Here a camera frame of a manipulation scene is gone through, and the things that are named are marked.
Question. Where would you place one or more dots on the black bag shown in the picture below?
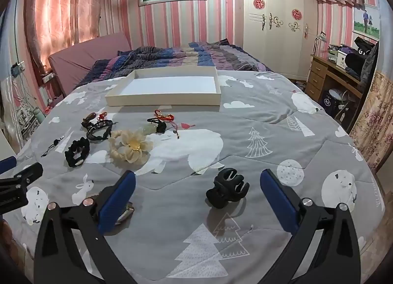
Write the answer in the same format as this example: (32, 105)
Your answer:
(353, 62)

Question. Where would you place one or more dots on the black hair claw clip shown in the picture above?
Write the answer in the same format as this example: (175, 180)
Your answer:
(227, 188)

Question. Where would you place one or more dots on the wooden desk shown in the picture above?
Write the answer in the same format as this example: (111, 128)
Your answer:
(319, 72)

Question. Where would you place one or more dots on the white shallow tray box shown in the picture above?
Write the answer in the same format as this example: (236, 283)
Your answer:
(172, 85)

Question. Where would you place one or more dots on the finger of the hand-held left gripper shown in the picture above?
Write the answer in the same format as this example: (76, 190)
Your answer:
(6, 165)
(29, 173)

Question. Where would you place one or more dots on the bed with striped blanket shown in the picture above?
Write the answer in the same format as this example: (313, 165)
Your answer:
(190, 55)

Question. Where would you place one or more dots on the small round fan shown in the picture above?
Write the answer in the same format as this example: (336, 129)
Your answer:
(334, 99)

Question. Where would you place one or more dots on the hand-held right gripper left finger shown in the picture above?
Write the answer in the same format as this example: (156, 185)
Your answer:
(118, 202)

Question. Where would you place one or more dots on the grey printed quilt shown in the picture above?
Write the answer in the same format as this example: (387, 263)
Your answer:
(261, 112)

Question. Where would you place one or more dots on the floral cloth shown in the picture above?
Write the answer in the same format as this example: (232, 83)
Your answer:
(374, 118)

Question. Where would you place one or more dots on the white wardrobe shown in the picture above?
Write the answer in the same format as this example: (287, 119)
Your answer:
(276, 41)

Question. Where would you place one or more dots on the dark jacket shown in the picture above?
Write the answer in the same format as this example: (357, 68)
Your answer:
(370, 62)

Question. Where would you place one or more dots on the white power strip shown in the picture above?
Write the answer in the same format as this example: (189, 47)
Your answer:
(48, 77)

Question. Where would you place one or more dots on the pink window curtain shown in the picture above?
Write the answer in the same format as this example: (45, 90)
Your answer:
(61, 10)

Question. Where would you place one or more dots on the pink mattress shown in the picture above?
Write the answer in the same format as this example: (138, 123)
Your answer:
(76, 56)

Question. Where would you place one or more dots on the small metal hair clip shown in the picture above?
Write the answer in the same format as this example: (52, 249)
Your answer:
(127, 211)

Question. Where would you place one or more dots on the black scrunchie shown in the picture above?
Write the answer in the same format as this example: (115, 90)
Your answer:
(71, 153)

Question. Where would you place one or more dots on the wall poster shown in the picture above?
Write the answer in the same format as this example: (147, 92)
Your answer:
(365, 22)

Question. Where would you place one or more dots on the desk lamp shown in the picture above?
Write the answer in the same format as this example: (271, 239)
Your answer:
(320, 41)

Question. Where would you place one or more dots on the green bottle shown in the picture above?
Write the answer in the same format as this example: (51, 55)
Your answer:
(37, 115)

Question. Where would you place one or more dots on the red knot gourd pendant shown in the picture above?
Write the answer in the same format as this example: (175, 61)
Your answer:
(102, 116)

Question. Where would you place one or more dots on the white box on desk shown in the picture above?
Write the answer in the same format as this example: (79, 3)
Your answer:
(345, 59)

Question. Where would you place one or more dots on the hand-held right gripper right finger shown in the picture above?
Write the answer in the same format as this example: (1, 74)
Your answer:
(278, 201)

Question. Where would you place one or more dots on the cream flower scrunchie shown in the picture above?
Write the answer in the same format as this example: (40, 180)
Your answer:
(132, 147)

